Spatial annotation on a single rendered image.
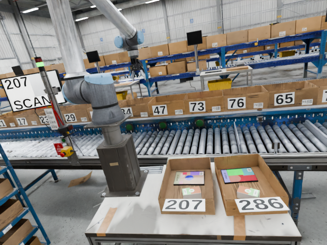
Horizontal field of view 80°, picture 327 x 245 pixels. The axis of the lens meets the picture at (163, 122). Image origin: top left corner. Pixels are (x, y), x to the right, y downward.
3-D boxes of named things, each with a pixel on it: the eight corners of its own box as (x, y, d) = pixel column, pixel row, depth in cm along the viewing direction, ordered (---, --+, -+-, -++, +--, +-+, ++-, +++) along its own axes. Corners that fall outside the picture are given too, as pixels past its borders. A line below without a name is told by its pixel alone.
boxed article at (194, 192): (202, 199, 107) (201, 192, 105) (184, 201, 107) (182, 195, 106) (200, 192, 112) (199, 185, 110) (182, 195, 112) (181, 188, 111)
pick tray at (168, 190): (160, 214, 102) (157, 199, 99) (170, 170, 137) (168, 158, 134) (215, 215, 96) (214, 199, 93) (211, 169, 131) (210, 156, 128)
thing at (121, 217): (85, 237, 100) (83, 233, 99) (123, 170, 153) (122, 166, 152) (301, 241, 80) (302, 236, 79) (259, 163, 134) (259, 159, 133)
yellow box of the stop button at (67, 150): (61, 157, 174) (58, 150, 171) (67, 152, 181) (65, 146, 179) (74, 157, 170) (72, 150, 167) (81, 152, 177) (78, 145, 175)
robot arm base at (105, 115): (116, 123, 105) (112, 106, 102) (85, 126, 109) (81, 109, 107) (129, 113, 122) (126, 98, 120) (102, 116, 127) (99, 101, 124)
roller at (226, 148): (223, 159, 149) (223, 153, 147) (221, 131, 195) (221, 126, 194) (230, 159, 147) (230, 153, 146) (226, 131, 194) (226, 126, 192)
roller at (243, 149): (241, 159, 145) (241, 153, 143) (235, 130, 192) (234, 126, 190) (248, 159, 144) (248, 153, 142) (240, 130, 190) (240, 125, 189)
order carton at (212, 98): (185, 115, 203) (183, 99, 197) (188, 107, 230) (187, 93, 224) (224, 112, 192) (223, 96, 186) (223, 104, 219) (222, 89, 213)
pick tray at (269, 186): (226, 216, 94) (225, 200, 91) (214, 169, 130) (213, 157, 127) (288, 213, 90) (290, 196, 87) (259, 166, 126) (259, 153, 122)
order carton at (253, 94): (224, 112, 192) (223, 96, 187) (223, 104, 219) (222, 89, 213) (268, 109, 181) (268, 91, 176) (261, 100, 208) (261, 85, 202)
